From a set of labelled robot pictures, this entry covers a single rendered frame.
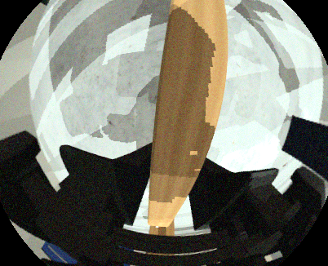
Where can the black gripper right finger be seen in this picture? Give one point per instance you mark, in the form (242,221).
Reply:
(216,188)

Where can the wooden block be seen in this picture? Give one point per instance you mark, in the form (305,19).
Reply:
(162,230)

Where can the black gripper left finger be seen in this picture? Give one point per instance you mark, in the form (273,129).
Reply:
(126,177)

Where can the wooden rail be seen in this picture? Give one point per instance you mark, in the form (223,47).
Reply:
(190,94)

